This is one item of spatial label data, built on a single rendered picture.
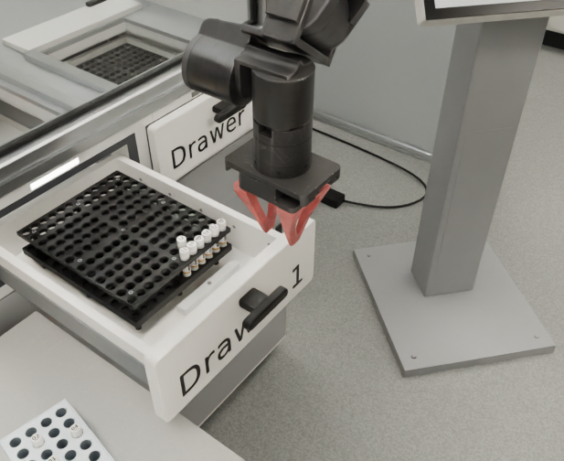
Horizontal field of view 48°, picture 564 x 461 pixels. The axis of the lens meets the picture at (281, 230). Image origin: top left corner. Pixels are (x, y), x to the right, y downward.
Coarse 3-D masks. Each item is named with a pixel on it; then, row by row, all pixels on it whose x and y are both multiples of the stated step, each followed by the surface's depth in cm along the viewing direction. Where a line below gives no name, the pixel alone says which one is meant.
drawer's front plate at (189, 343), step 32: (256, 256) 76; (288, 256) 80; (224, 288) 72; (256, 288) 76; (288, 288) 83; (192, 320) 69; (224, 320) 73; (160, 352) 65; (192, 352) 70; (224, 352) 76; (160, 384) 67; (192, 384) 73; (160, 416) 71
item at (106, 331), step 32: (128, 160) 98; (64, 192) 93; (192, 192) 92; (0, 224) 86; (256, 224) 86; (0, 256) 81; (224, 256) 90; (32, 288) 80; (64, 288) 85; (192, 288) 85; (64, 320) 79; (96, 320) 73; (160, 320) 81; (128, 352) 72
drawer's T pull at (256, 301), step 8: (280, 288) 74; (248, 296) 74; (256, 296) 74; (264, 296) 74; (272, 296) 74; (280, 296) 74; (240, 304) 73; (248, 304) 73; (256, 304) 73; (264, 304) 73; (272, 304) 73; (256, 312) 72; (264, 312) 72; (248, 320) 71; (256, 320) 71; (248, 328) 71
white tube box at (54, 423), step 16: (64, 400) 76; (48, 416) 75; (64, 416) 75; (16, 432) 73; (32, 432) 74; (48, 432) 73; (64, 432) 73; (16, 448) 71; (32, 448) 71; (48, 448) 71; (64, 448) 71; (80, 448) 71; (96, 448) 71
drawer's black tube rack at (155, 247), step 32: (96, 192) 91; (128, 192) 91; (160, 192) 91; (32, 224) 85; (64, 224) 85; (96, 224) 85; (128, 224) 85; (160, 224) 90; (192, 224) 90; (32, 256) 85; (64, 256) 80; (96, 256) 81; (128, 256) 80; (160, 256) 80; (96, 288) 81; (128, 288) 80; (160, 288) 80; (128, 320) 77
